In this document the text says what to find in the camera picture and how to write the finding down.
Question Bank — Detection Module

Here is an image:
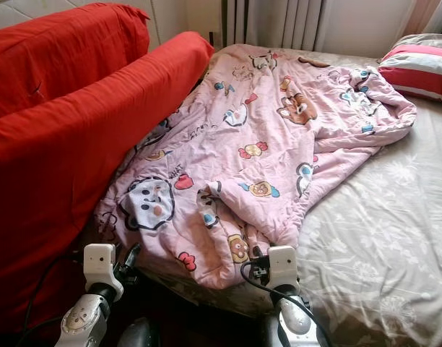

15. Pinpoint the striped red blue bolster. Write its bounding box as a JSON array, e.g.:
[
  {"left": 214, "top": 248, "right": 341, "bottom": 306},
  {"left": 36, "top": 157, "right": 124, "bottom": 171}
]
[{"left": 378, "top": 43, "right": 442, "bottom": 106}]

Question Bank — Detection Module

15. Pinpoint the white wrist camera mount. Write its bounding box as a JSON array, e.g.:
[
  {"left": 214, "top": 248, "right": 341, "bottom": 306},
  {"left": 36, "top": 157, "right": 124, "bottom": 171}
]
[
  {"left": 82, "top": 243, "right": 124, "bottom": 301},
  {"left": 268, "top": 246, "right": 300, "bottom": 294}
]

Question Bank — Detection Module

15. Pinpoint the grey pleated curtain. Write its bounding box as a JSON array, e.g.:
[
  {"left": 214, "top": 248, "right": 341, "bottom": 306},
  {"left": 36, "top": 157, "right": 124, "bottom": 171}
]
[
  {"left": 410, "top": 0, "right": 442, "bottom": 35},
  {"left": 221, "top": 0, "right": 326, "bottom": 50}
]

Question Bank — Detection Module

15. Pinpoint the dark grey robot leg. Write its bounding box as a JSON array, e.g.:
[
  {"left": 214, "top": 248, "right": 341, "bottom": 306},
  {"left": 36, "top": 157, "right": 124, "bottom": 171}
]
[
  {"left": 116, "top": 318, "right": 160, "bottom": 347},
  {"left": 261, "top": 314, "right": 283, "bottom": 347}
]

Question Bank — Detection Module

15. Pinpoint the red fabric sofa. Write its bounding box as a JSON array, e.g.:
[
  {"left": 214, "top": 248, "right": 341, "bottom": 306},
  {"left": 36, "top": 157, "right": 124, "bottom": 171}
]
[{"left": 0, "top": 2, "right": 215, "bottom": 337}]

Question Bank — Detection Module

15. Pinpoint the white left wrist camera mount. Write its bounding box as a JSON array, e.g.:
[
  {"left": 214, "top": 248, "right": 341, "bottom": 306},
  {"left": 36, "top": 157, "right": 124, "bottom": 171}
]
[{"left": 82, "top": 243, "right": 124, "bottom": 301}]

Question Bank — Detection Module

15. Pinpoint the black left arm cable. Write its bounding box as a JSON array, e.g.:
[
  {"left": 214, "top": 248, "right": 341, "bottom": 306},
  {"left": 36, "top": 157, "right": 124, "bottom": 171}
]
[{"left": 26, "top": 249, "right": 85, "bottom": 340}]

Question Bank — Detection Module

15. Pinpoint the beige flat pillow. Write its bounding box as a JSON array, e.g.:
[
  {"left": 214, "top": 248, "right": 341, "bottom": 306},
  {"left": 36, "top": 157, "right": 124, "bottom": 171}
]
[{"left": 398, "top": 33, "right": 442, "bottom": 51}]

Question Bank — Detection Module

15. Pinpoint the dark grey robot right leg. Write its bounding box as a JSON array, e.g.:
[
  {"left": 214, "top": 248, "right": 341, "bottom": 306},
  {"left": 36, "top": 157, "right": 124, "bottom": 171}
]
[{"left": 261, "top": 314, "right": 283, "bottom": 347}]

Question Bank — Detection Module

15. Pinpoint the bed with beige sheet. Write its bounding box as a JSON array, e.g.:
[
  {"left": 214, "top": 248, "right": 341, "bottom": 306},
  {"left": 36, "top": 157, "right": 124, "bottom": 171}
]
[{"left": 156, "top": 45, "right": 442, "bottom": 347}]

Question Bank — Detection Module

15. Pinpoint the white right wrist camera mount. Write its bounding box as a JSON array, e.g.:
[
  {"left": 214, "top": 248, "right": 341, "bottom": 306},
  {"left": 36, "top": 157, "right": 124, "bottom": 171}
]
[{"left": 268, "top": 246, "right": 300, "bottom": 294}]

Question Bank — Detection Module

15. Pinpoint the pink cartoon print blanket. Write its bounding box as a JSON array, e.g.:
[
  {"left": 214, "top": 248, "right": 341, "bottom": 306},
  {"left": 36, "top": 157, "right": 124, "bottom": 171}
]
[{"left": 95, "top": 43, "right": 418, "bottom": 291}]

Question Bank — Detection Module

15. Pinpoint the dark grey robot left leg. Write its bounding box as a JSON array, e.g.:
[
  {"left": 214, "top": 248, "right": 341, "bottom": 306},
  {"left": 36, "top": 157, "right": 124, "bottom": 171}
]
[{"left": 116, "top": 318, "right": 160, "bottom": 347}]

